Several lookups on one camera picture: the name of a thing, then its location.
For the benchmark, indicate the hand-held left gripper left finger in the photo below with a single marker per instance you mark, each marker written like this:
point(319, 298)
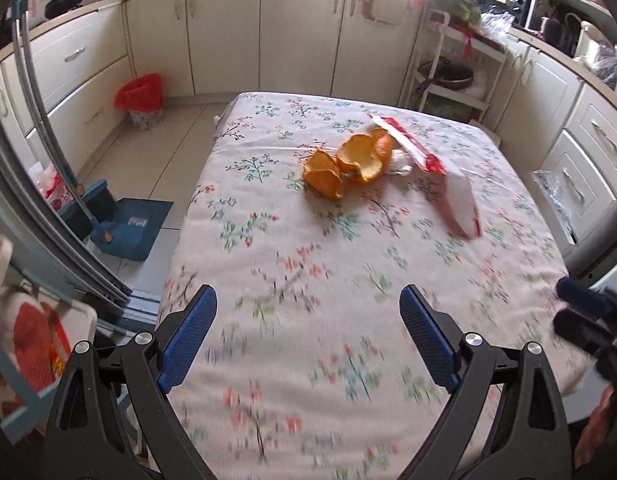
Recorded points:
point(188, 340)

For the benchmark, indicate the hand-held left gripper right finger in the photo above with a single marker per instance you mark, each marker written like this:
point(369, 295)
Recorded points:
point(428, 337)

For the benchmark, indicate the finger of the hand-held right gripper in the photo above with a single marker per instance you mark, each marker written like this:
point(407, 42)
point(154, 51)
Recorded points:
point(580, 293)
point(573, 330)

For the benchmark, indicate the red and white wrapper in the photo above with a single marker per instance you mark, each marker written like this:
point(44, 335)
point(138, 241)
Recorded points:
point(458, 200)

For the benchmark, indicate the white tissue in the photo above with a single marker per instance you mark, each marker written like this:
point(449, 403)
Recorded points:
point(402, 162)

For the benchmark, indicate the orange peel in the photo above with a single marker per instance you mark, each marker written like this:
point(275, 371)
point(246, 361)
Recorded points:
point(386, 145)
point(363, 157)
point(322, 175)

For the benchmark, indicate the person's right hand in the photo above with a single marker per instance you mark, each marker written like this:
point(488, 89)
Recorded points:
point(595, 427)

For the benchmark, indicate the floral tablecloth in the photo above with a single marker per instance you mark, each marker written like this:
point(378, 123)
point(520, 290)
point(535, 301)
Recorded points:
point(313, 270)

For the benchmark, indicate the red patterned cushion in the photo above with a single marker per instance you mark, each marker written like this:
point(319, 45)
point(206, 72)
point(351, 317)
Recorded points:
point(33, 350)

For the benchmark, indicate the cream drawer cabinet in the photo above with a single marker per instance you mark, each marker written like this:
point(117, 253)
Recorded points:
point(593, 130)

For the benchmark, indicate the red and white plastic bag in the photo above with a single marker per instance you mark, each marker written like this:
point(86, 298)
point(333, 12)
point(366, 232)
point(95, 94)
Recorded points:
point(51, 185)

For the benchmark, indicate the white shelf rack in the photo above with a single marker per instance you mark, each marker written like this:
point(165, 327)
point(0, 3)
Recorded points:
point(456, 94)

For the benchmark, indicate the bin with red liner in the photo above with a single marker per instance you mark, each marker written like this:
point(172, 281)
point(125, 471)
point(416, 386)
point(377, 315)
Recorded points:
point(138, 95)

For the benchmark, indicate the white kettle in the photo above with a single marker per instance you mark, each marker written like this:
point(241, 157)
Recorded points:
point(588, 42)

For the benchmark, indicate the dark wok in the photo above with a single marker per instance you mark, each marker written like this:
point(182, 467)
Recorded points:
point(451, 75)

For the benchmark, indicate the black countertop appliance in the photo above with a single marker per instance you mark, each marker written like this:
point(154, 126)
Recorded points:
point(555, 35)

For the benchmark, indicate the crumpled clear plastic bag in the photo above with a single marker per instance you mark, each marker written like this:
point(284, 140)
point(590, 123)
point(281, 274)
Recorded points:
point(495, 22)

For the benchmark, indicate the cream kitchen cabinet run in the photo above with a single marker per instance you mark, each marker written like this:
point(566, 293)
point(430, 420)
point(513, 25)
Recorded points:
point(223, 35)

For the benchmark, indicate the green vegetable bag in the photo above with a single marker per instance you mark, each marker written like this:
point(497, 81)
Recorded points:
point(456, 5)

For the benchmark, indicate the grey sliding door frame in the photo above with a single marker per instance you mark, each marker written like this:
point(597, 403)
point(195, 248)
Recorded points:
point(63, 250)

